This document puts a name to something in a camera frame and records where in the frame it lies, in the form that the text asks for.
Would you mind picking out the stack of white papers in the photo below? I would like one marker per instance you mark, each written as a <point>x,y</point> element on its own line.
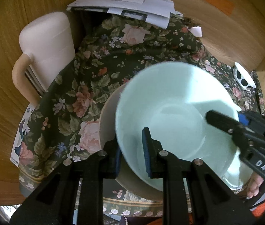
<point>155,12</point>

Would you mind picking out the mint green bowl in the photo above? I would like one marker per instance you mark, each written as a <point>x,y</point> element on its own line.
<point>172,99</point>

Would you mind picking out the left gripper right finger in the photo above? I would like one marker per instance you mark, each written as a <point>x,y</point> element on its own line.
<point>192,192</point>

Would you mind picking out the cartoon printed paper sheet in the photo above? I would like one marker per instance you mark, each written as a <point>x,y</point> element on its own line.
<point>21,132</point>

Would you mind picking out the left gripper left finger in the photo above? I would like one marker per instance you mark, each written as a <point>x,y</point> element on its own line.
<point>71,191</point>

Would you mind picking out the person's right hand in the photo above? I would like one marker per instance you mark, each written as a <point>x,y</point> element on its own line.
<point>254,185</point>

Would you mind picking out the small white folded box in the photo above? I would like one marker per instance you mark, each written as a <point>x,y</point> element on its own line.
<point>196,31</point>

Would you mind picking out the floral dark green tablecloth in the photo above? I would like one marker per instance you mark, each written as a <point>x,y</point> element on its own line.
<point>113,49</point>

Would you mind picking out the pink bowl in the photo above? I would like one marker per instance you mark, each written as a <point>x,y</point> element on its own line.
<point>107,135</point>

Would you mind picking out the white bowl black dots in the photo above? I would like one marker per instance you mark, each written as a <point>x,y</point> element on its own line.
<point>243,77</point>

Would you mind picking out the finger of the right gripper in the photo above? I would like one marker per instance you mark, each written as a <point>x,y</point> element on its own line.
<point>239,134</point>
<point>242,118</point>

